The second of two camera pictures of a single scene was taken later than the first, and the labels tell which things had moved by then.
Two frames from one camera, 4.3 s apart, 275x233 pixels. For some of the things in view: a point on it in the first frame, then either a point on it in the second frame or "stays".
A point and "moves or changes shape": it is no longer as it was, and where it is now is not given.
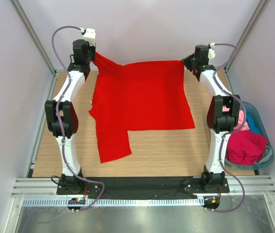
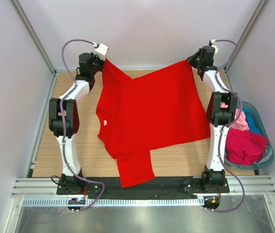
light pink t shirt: (241, 119) stays
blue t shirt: (252, 124) stays
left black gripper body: (91, 52) -> (98, 64)
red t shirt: (143, 95) moves or changes shape
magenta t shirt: (245, 147) stays
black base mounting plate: (143, 188) stays
